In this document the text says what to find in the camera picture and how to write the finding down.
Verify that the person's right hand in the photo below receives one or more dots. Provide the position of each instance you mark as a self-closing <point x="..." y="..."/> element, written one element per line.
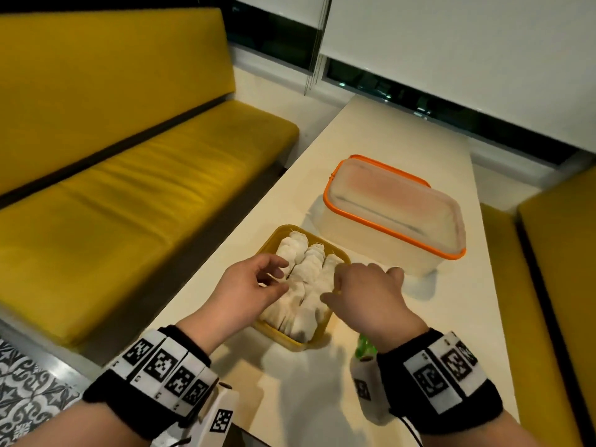
<point x="372" y="302"/>

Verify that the black left wrist marker band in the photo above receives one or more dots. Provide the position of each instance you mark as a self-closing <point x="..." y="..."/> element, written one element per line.
<point x="149" y="386"/>

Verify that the clear plastic bag green zip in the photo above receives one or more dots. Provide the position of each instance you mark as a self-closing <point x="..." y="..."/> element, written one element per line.
<point x="365" y="346"/>

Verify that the person's right forearm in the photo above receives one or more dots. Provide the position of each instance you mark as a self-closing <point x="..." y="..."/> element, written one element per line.
<point x="479" y="432"/>

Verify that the clear container orange rim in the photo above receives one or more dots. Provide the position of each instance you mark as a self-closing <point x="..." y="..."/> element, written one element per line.
<point x="386" y="237"/>

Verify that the group of white tea bags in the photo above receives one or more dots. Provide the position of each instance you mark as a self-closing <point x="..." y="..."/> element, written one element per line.
<point x="302" y="293"/>

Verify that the black wrist marker band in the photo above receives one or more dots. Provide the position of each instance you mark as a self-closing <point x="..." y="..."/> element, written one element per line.
<point x="149" y="386"/>
<point x="442" y="381"/>

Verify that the translucent yellow tray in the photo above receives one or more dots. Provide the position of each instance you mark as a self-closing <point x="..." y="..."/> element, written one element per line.
<point x="270" y="244"/>

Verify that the dark window pane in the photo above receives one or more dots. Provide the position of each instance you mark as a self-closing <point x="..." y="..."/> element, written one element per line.
<point x="265" y="34"/>
<point x="442" y="111"/>

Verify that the white roller blind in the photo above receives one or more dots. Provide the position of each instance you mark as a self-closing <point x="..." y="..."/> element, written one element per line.
<point x="288" y="6"/>
<point x="465" y="55"/>

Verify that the person's left forearm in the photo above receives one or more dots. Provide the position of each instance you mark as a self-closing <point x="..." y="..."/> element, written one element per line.
<point x="79" y="428"/>

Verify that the yellow bench seat cushion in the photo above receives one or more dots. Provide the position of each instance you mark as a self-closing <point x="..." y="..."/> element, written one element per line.
<point x="517" y="311"/>
<point x="116" y="223"/>

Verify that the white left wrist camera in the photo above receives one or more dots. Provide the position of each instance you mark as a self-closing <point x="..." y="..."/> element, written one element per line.
<point x="221" y="414"/>

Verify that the person's left hand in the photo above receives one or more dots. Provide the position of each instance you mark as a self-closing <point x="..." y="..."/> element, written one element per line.
<point x="237" y="297"/>

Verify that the black right wrist marker band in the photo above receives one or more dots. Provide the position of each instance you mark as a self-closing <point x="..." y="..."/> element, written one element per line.
<point x="442" y="381"/>

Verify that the orange container lid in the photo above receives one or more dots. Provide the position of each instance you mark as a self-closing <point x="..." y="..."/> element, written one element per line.
<point x="386" y="167"/>

